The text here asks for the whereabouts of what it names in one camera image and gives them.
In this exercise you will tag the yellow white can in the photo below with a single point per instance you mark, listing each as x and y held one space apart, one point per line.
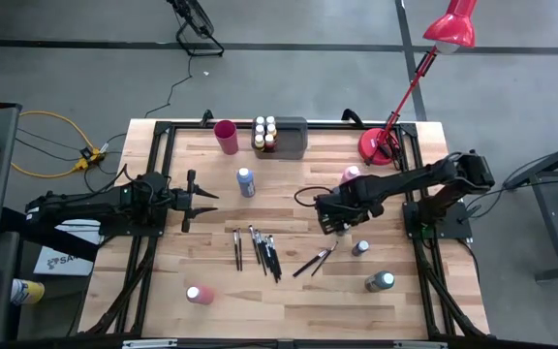
29 292

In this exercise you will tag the silver aluminium rail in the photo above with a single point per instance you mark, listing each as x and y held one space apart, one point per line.
419 344
150 343

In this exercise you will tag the black diagonal beam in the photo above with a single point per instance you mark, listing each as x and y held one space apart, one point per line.
46 235

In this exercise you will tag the large coral red paint bottle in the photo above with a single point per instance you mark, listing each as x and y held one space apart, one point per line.
204 295

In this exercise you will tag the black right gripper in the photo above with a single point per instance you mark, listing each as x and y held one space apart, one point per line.
339 208

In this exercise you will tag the red plastic cup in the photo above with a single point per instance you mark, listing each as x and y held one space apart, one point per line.
228 143

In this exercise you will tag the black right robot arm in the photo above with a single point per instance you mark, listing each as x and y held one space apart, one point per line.
405 181

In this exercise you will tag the small white-capped paint bottle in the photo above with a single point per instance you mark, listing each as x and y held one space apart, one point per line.
259 120

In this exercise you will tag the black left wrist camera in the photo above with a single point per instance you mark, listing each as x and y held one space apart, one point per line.
176 199

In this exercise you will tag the small teal paint bottle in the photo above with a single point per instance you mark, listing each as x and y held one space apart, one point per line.
259 129

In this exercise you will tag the large blue paint bottle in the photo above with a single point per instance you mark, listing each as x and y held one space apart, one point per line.
246 186

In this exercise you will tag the small yellow black-striped paint bottle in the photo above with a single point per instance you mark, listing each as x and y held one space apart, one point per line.
259 141

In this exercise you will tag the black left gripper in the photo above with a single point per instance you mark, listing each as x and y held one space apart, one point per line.
182 199

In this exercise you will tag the grey plastic caddy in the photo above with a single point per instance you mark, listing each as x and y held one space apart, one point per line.
291 138

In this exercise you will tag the small orange black-striped paint bottle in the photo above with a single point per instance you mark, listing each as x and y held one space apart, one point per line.
270 119

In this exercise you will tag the small pink black-striped paint bottle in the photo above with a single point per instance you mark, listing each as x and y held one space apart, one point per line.
270 128

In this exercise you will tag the white printed paper sheet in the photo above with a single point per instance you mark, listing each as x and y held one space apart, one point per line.
66 262

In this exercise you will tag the black aluminium rig frame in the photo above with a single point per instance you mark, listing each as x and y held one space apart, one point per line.
245 126

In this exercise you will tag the yellow black power plug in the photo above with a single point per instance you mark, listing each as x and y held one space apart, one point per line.
89 157

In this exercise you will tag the small dark blue paint bottle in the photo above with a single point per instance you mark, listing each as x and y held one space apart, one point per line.
359 249

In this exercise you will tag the small red black-striped paint bottle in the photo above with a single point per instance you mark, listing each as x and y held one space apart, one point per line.
269 140

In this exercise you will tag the large pink paint bottle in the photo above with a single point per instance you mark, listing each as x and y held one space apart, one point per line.
350 173

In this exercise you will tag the large black paint bottle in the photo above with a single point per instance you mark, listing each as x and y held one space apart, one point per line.
376 282

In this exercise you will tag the red desk lamp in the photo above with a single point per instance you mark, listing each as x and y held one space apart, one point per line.
378 148

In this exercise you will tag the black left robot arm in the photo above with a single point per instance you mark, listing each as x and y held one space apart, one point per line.
90 206

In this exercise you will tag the black table clamp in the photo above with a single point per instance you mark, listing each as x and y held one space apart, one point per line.
206 117
354 116

